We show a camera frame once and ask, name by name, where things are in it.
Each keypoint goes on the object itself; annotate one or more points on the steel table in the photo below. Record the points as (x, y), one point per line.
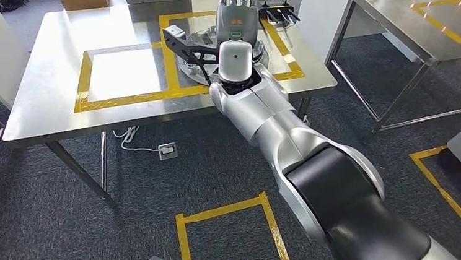
(395, 18)

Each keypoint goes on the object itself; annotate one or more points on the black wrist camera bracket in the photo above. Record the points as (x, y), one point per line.
(187, 47)

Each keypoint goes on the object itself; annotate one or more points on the grey floor socket box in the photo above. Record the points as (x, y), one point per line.
(168, 151)

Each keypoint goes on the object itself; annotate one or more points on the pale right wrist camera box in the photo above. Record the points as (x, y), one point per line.
(175, 31)

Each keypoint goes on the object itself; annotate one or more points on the yellow tape on table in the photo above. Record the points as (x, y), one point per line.
(448, 33)

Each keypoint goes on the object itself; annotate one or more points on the black device on bench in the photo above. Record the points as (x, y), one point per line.
(277, 9)

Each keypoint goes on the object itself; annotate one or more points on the yellow tape on workbench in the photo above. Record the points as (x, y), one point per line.
(83, 88)

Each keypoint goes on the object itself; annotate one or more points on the yellow floor tape square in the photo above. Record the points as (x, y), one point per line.
(182, 240)
(444, 191)

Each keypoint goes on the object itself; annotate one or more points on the grey wheel hubcap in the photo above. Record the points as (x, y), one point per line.
(190, 68)

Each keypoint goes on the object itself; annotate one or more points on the steel workbench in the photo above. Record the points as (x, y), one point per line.
(52, 90)

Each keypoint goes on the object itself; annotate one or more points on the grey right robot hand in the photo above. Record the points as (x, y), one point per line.
(237, 20)

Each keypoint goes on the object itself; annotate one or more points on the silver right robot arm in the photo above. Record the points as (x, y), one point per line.
(333, 186)

